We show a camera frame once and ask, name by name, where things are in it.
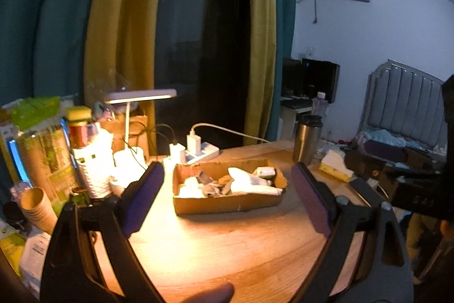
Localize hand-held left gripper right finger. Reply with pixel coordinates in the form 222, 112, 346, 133
284, 162, 414, 303

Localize white power strip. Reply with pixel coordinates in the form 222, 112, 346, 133
169, 143, 220, 165

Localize cardboard box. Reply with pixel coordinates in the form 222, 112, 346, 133
172, 158, 289, 216

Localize bag of purple plush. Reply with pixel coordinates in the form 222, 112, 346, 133
92, 101, 117, 122

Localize red can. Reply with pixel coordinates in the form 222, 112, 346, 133
67, 121, 90, 149

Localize clear water bottle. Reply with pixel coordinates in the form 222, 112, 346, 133
311, 92, 329, 117

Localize yellow green sponge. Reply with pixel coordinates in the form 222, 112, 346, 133
66, 106, 93, 122

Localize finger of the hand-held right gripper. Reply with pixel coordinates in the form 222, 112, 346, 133
346, 140, 426, 169
349, 178, 384, 208

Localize white charging cable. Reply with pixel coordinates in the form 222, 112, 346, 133
191, 123, 272, 145

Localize blue bedding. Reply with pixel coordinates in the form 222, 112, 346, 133
351, 129, 447, 162

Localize green plastic bag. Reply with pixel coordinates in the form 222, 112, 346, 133
10, 96, 62, 131

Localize small pale green packet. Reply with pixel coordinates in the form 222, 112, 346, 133
255, 166, 277, 180

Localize yellow tissue box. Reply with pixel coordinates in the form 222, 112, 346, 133
318, 150, 355, 183

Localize teal curtain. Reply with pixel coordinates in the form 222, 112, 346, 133
266, 0, 297, 142
0, 0, 117, 110

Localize person's left hand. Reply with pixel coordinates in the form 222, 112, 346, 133
181, 283, 235, 303

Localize white charger with black cable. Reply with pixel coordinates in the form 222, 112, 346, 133
169, 143, 186, 162

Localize black cable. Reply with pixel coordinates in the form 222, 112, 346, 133
128, 124, 178, 156

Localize green patterned canister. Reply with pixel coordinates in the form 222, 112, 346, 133
16, 126, 79, 205

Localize grey padded headboard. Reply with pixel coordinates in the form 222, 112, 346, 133
358, 59, 449, 151

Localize yellow bag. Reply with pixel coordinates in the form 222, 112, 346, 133
0, 221, 28, 276

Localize stack of paper cups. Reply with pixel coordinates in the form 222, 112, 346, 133
19, 187, 59, 235

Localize white desk lamp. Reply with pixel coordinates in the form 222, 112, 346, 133
104, 88, 178, 170

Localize white paper bag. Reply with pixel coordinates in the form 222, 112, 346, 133
19, 230, 52, 297

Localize person's dark clothing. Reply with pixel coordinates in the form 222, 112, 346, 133
404, 214, 454, 286

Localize white woven plastic basket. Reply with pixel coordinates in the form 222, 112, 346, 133
73, 133, 117, 199

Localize steel tumbler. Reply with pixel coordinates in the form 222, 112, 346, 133
293, 114, 324, 165

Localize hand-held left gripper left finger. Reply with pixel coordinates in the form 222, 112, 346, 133
40, 161, 167, 303

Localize black monitor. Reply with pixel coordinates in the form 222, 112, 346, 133
282, 57, 340, 104

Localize white side desk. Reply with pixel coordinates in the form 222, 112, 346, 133
280, 97, 316, 141

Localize yellow curtain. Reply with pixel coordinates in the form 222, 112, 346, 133
83, 0, 171, 154
245, 0, 278, 147

